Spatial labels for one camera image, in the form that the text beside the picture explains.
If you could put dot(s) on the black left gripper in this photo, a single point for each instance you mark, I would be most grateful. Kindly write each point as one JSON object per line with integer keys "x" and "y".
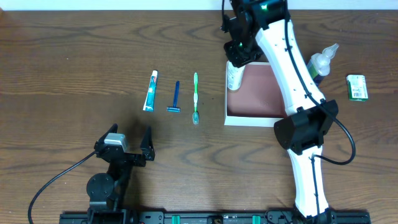
{"x": 130, "y": 156}

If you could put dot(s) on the clear pump soap bottle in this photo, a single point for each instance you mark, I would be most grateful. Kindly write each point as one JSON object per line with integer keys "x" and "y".
{"x": 319, "y": 64}

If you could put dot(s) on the blue disposable razor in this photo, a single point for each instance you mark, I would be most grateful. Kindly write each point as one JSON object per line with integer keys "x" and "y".
{"x": 174, "y": 108}

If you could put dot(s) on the green white soap box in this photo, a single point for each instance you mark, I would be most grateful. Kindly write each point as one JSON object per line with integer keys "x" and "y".
{"x": 357, "y": 89}

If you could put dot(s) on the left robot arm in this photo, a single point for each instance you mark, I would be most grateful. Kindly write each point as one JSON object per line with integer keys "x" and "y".
{"x": 107, "y": 190}

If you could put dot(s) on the green white toothbrush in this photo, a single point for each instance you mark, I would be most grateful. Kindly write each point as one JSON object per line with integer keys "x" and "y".
{"x": 195, "y": 116}

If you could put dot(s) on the white lotion tube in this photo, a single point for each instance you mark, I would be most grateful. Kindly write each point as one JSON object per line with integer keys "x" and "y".
{"x": 234, "y": 76}

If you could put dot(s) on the white box pink interior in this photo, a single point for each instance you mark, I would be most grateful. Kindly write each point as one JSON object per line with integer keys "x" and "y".
{"x": 258, "y": 102}

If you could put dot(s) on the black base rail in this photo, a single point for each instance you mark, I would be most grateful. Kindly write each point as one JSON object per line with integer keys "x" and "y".
{"x": 271, "y": 216}

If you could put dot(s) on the teal Colgate toothpaste tube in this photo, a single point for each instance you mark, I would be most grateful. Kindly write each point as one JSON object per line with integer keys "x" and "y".
{"x": 150, "y": 98}

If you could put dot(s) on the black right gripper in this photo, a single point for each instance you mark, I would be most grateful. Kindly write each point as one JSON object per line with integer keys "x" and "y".
{"x": 241, "y": 57}

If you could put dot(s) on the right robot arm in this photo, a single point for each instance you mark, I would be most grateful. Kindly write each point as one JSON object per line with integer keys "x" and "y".
{"x": 265, "y": 28}

